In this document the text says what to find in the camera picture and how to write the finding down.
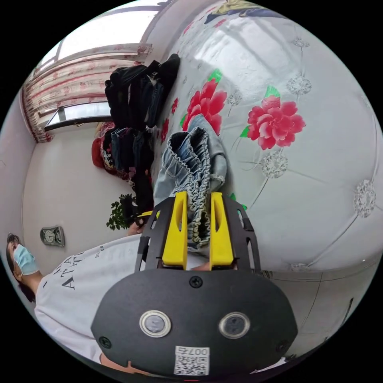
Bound person's right hand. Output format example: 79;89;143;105
100;352;156;376

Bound red floral curtain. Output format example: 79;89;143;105
21;41;144;144

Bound bed with floral sheet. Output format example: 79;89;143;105
143;0;383;273

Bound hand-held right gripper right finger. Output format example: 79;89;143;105
209;192;234;270

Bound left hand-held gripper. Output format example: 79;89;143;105
134;210;161;227

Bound grey table clock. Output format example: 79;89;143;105
40;226;65;248

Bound light blue jeans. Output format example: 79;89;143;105
153;115;228;257

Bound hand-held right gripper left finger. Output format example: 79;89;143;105
162;191;188;269

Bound red printed cushion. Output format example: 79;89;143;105
91;120;118;178

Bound person's body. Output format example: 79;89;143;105
6;233;150;364

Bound green potted plant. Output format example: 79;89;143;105
106;193;138;231

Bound pile of clothes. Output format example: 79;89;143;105
103;53;181;207
204;0;288;24

